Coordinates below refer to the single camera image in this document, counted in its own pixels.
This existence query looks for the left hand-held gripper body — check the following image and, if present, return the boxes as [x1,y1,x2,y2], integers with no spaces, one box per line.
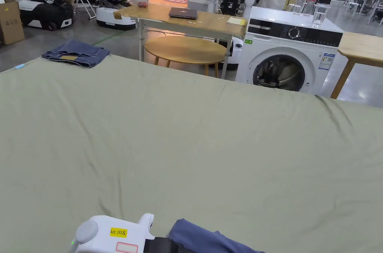
[70,213,175,253]

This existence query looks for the dark blue shirt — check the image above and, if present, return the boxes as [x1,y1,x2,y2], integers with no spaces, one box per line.
[167,218,267,253]

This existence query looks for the bed with pale green sheet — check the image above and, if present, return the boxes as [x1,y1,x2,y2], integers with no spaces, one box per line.
[0,53,383,253]

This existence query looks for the folded blue jeans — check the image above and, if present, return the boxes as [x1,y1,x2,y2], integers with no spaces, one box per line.
[42,39,111,69]

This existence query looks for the round wooden table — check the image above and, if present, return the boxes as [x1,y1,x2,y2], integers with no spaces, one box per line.
[144,36,230,79]

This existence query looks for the white washing machine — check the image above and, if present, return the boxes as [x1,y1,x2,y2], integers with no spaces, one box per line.
[235,0,344,95]

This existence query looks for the long wooden table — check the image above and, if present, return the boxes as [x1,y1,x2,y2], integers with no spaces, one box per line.
[113,2,249,80]

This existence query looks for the stack of cardboard cartons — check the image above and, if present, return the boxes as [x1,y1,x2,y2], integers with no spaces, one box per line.
[0,0,26,46]

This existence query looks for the black robot with white shoulders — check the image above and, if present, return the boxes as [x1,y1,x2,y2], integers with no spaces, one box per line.
[207,0,256,71]

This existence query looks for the light wooden table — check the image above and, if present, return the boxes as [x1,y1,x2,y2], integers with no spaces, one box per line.
[330,31,383,100]

